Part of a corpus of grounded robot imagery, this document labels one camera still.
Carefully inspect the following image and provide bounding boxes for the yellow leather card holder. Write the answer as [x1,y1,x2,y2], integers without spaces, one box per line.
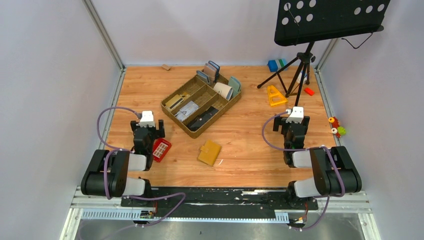
[197,140,222,166]

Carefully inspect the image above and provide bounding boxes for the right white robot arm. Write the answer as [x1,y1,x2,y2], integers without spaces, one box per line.
[273,115,362,209]

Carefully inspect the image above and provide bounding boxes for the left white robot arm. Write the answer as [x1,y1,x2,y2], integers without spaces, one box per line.
[80,119,165,207]

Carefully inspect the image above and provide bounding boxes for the gold cards in tray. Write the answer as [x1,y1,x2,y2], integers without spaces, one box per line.
[165,94,186,110]

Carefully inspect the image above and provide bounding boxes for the white black cards in tray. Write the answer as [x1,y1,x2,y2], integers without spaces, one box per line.
[174,100,199,122]

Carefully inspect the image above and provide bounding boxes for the teal card holder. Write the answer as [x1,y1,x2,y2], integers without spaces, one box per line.
[228,76,242,98]

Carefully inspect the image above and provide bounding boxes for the beige card holder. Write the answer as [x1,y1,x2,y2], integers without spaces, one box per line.
[213,82,233,101]

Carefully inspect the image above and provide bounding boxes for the blue card holders upright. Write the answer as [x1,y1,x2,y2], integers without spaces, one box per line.
[196,60,221,86]

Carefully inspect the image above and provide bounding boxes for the red plastic block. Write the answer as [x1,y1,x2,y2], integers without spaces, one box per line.
[152,138,172,163]

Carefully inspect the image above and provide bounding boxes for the yellow triangular toy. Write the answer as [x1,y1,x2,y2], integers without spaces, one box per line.
[266,85,288,107]

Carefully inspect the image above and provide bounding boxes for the small red brick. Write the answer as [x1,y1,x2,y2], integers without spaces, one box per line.
[304,87,315,96]

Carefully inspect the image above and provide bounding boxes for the colourful toy car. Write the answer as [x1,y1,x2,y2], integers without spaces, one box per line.
[328,116,347,139]

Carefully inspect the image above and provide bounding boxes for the woven compartment tray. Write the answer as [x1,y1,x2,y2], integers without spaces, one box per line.
[160,76,242,139]

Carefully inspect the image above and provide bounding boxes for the blue green block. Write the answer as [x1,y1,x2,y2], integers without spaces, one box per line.
[267,58,288,73]

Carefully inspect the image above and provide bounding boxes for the small wooden block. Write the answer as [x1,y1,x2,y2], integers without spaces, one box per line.
[161,64,172,71]

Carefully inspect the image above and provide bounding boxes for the black music stand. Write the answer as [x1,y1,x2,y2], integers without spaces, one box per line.
[271,0,390,97]

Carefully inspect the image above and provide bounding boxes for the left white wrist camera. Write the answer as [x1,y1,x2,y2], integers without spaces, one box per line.
[137,110,156,128]

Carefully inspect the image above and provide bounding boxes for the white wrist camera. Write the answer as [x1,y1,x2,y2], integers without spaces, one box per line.
[285,106,304,124]
[137,110,156,128]

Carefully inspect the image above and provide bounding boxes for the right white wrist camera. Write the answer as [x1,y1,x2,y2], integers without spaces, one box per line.
[285,106,304,124]

